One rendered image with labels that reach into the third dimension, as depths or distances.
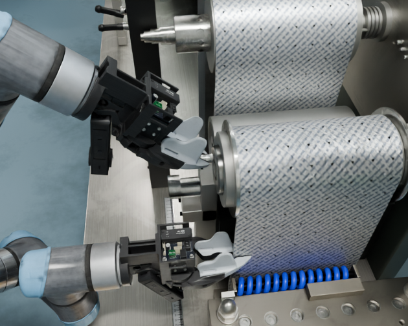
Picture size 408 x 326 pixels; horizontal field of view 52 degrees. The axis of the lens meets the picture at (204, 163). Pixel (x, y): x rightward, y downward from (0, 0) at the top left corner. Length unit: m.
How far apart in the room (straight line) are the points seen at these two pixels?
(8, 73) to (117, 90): 0.12
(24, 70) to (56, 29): 3.23
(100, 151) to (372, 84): 0.55
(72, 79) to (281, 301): 0.50
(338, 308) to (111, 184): 0.62
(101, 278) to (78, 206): 1.59
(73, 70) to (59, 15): 3.43
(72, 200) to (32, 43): 1.81
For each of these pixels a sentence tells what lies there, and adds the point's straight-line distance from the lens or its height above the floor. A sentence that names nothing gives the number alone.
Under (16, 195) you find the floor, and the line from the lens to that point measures 2.41.
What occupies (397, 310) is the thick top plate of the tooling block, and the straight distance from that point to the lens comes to 0.82.
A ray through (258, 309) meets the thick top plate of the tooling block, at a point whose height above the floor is 1.03.
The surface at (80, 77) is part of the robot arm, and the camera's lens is 0.51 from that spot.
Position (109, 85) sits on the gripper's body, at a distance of 0.52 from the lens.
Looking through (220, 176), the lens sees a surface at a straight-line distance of 0.59.
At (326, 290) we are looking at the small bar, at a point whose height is 1.05.
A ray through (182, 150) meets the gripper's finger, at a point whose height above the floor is 1.30.
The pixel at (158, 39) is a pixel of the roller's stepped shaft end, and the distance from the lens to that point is 0.76.
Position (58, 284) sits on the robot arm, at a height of 1.13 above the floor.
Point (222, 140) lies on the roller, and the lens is 0.59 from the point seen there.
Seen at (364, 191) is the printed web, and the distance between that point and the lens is 0.65.
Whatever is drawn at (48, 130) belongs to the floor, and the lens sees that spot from 2.72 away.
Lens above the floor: 1.72
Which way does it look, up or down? 47 degrees down
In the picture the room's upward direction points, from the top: straight up
